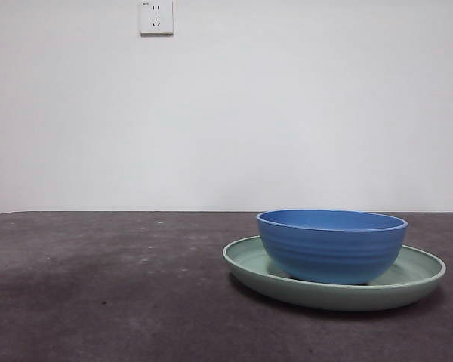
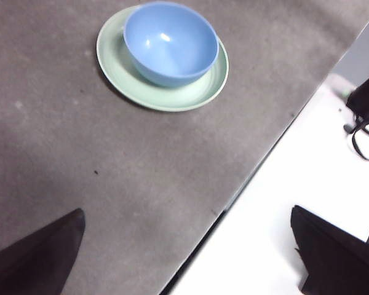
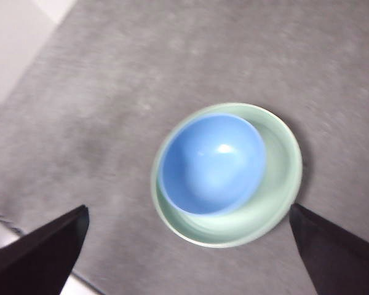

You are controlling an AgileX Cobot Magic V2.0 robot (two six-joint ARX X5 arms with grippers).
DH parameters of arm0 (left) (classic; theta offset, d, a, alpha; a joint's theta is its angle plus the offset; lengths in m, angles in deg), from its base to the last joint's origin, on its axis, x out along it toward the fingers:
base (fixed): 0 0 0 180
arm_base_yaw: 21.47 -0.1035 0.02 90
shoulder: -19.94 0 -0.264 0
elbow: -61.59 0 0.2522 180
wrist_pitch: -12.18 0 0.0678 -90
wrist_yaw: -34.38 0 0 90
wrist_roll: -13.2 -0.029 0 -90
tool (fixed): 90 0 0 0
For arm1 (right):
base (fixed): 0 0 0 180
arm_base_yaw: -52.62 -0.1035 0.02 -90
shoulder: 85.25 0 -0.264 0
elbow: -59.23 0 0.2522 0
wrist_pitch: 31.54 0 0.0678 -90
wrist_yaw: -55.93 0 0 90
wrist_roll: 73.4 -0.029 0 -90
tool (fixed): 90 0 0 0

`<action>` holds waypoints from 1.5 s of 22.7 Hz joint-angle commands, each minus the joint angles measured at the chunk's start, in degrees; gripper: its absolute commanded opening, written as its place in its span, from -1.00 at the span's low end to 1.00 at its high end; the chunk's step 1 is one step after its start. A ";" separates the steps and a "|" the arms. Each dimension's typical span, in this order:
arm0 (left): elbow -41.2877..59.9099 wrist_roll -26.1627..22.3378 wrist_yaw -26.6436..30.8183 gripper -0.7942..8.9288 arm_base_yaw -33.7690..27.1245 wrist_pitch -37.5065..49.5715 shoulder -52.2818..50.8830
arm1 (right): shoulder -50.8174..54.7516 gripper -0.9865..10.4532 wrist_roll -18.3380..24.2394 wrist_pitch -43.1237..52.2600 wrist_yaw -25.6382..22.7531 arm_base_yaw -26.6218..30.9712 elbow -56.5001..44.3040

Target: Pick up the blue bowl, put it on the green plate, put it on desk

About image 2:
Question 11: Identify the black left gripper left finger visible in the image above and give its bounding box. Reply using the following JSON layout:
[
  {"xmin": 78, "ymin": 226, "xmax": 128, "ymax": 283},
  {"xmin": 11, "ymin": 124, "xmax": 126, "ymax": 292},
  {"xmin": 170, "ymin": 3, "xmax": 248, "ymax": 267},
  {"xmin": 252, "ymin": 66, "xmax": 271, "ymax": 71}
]
[{"xmin": 0, "ymin": 208, "xmax": 86, "ymax": 295}]

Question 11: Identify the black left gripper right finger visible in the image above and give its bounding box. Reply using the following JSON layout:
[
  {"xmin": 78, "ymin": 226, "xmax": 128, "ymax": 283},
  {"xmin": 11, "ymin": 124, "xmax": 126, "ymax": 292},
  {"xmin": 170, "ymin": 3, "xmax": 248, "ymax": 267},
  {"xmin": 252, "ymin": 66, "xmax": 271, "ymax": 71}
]
[{"xmin": 290, "ymin": 205, "xmax": 369, "ymax": 295}]

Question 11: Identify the green round plate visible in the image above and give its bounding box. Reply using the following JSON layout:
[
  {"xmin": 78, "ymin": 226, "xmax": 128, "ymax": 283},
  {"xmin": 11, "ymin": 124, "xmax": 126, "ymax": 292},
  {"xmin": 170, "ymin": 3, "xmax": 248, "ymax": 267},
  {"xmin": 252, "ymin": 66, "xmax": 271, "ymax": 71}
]
[{"xmin": 95, "ymin": 5, "xmax": 230, "ymax": 112}]

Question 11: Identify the blue ribbed bowl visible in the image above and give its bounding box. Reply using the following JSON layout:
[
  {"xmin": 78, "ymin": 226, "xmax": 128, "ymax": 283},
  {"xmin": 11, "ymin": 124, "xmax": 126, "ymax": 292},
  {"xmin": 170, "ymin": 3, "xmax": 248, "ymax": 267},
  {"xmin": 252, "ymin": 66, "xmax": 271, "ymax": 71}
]
[{"xmin": 123, "ymin": 1, "xmax": 220, "ymax": 89}]

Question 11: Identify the black looped cable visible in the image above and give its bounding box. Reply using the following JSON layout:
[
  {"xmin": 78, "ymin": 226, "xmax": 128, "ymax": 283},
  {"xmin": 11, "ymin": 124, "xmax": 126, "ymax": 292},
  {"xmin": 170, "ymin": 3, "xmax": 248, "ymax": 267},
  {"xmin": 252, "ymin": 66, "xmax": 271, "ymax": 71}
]
[{"xmin": 343, "ymin": 116, "xmax": 369, "ymax": 162}]

